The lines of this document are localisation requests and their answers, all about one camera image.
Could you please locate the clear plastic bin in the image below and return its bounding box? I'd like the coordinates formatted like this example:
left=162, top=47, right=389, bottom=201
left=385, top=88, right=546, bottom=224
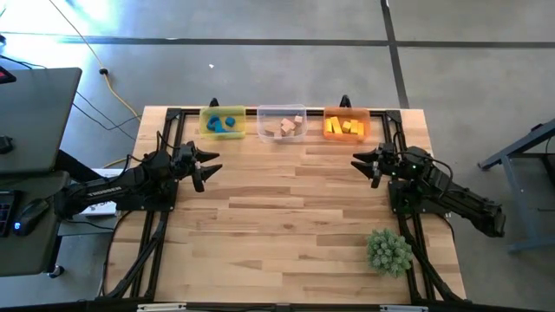
left=256, top=103, right=309, bottom=145

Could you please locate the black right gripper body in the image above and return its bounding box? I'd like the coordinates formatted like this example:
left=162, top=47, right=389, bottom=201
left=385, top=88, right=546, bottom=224
left=370, top=141, right=411, bottom=190

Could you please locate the green artificial plant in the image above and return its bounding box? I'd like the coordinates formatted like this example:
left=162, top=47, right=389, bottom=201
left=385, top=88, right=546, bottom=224
left=365, top=228, right=414, bottom=278

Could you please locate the black computer mouse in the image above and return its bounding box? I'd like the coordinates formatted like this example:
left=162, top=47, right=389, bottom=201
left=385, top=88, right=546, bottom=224
left=11, top=198, right=51, bottom=237

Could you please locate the dark office desk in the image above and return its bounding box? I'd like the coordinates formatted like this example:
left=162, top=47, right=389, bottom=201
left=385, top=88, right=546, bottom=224
left=0, top=170, right=73, bottom=278

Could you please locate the yellow extension cable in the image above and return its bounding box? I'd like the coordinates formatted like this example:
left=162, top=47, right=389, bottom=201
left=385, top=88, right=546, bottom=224
left=46, top=0, right=142, bottom=122

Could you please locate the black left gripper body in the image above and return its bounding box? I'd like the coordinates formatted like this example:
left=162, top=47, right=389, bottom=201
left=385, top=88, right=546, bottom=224
left=172, top=141, right=206, bottom=193

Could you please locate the white printed booklet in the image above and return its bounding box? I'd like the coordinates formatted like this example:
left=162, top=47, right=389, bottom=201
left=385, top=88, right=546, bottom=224
left=79, top=201, right=119, bottom=217

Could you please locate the blue-grey metal stand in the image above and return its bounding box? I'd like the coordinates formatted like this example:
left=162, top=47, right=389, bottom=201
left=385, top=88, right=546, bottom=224
left=478, top=117, right=555, bottom=255

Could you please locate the orange translucent plastic bin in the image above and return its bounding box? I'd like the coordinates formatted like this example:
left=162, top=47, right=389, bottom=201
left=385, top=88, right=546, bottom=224
left=323, top=107, right=372, bottom=143

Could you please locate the yellow translucent plastic bin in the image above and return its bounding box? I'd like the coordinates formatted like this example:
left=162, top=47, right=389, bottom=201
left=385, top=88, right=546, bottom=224
left=199, top=105, right=247, bottom=141

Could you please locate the black keyboard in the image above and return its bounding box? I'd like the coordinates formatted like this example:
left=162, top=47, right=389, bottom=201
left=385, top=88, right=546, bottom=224
left=0, top=190, right=19, bottom=238

